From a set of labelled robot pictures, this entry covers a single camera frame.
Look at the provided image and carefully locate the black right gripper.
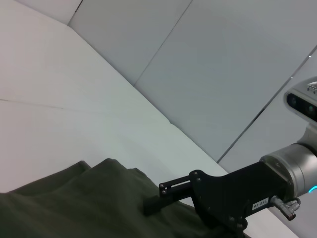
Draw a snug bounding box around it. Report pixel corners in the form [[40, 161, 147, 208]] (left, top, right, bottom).
[[143, 161, 295, 232]]

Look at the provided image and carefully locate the dark green t-shirt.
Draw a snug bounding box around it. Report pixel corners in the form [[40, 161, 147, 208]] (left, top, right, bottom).
[[0, 158, 246, 238]]

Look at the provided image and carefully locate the right gripper cable with plug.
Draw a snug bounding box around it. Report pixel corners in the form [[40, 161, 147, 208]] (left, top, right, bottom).
[[270, 194, 302, 220]]

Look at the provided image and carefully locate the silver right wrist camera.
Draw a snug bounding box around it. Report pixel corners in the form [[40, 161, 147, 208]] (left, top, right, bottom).
[[284, 76, 317, 124]]

